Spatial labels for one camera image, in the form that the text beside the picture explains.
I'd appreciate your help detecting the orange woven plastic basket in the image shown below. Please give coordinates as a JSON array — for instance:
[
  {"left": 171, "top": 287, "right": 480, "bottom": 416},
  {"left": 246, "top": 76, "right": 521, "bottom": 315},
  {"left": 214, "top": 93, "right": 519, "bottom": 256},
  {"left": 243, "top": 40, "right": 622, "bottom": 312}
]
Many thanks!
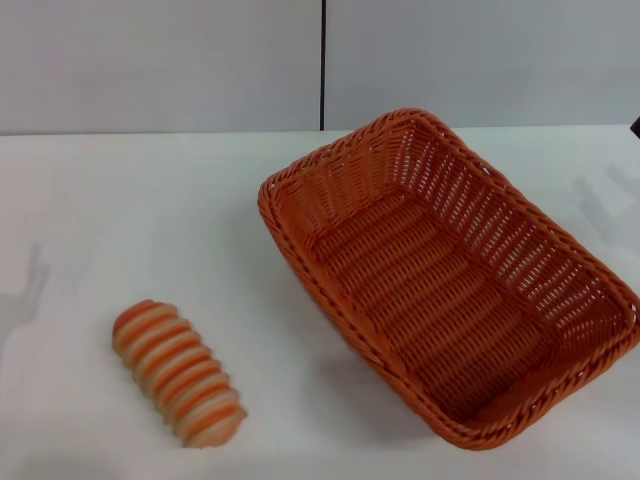
[{"left": 257, "top": 106, "right": 640, "bottom": 451}]

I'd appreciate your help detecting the striped orange white bread roll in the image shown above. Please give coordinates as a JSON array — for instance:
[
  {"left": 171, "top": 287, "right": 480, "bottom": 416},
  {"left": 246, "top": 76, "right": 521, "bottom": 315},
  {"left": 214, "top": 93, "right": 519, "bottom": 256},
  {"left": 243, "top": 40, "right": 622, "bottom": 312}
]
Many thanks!
[{"left": 111, "top": 298, "right": 249, "bottom": 449}]

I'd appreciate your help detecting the black vertical wall strip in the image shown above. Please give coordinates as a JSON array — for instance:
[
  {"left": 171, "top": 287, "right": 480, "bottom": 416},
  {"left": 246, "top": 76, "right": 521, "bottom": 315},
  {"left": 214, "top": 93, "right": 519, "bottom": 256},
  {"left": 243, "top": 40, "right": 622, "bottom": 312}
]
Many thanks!
[{"left": 319, "top": 0, "right": 329, "bottom": 132}]

